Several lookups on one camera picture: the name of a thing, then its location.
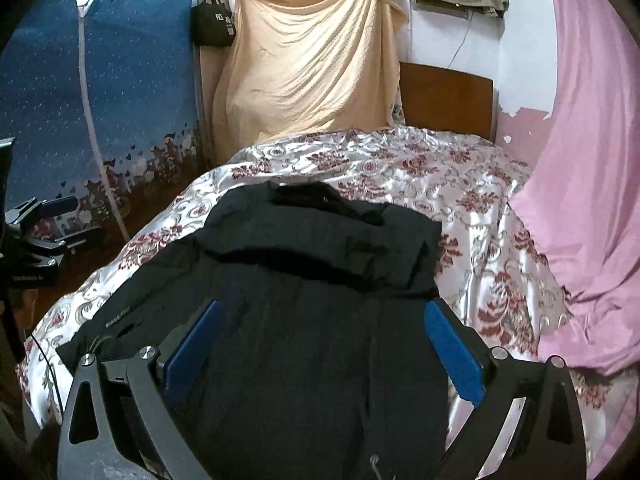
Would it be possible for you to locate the pink curtain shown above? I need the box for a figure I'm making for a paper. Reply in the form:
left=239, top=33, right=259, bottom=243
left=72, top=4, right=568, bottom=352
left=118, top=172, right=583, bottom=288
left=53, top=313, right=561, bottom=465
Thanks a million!
left=507, top=0, right=640, bottom=376

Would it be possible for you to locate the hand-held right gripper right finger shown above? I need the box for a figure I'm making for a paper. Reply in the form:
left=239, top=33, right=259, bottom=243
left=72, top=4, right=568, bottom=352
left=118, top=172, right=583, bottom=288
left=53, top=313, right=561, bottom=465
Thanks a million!
left=424, top=297, right=587, bottom=480

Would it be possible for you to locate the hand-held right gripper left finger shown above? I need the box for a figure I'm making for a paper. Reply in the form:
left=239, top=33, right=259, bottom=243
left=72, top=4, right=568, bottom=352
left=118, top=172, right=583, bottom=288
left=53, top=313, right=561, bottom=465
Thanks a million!
left=56, top=300, right=226, bottom=480

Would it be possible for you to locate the wall-mounted box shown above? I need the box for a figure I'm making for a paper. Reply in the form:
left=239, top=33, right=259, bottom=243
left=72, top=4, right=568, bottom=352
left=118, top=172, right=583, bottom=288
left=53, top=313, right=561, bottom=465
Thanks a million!
left=412, top=0, right=473, bottom=17

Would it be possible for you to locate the wooden headboard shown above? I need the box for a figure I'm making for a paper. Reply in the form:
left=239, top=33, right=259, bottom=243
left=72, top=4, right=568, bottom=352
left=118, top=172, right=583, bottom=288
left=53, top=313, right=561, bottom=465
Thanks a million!
left=399, top=61, right=497, bottom=142

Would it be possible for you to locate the black cable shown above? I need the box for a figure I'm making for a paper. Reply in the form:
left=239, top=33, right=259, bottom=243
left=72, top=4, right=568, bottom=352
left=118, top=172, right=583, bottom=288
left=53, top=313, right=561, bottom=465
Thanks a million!
left=25, top=335, right=66, bottom=413

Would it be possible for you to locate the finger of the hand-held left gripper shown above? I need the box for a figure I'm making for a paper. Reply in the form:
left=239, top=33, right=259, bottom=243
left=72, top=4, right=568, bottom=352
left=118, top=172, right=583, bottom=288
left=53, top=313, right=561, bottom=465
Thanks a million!
left=7, top=196, right=81, bottom=228
left=27, top=226, right=106, bottom=261

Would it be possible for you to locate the floral satin bedspread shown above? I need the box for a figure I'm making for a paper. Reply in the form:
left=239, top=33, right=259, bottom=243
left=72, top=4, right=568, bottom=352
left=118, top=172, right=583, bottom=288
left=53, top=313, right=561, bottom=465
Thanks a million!
left=15, top=125, right=640, bottom=480

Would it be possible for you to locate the black padded jacket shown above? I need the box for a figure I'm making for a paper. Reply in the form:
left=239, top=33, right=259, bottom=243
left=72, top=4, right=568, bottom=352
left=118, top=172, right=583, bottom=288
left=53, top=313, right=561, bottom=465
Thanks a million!
left=56, top=180, right=451, bottom=480

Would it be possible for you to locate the beige hanging sheet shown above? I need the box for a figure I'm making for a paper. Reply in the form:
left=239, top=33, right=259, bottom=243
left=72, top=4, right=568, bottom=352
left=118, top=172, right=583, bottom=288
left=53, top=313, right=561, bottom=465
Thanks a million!
left=211, top=0, right=408, bottom=161

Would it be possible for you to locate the blue fabric wardrobe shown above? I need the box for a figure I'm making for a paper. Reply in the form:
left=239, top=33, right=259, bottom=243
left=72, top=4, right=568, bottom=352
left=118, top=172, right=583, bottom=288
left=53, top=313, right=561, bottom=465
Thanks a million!
left=0, top=0, right=211, bottom=241

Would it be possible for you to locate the thin wall cable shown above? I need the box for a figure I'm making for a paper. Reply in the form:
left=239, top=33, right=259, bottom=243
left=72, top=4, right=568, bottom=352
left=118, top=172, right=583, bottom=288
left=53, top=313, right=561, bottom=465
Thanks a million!
left=447, top=15, right=473, bottom=66

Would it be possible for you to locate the black tote bag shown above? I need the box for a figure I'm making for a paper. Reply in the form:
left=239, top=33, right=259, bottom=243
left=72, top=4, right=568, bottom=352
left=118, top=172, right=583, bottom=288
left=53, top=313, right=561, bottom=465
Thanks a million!
left=191, top=0, right=236, bottom=48

